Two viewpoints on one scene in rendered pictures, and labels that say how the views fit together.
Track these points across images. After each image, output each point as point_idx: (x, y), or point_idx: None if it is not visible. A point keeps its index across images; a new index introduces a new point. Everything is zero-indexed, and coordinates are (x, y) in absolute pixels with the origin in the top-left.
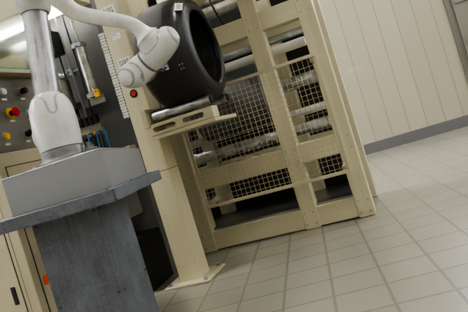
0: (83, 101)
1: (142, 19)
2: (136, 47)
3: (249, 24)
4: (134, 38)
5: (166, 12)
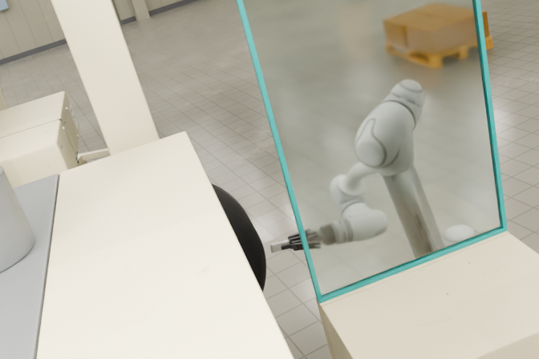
0: None
1: (226, 203)
2: (257, 235)
3: None
4: (249, 226)
5: (223, 190)
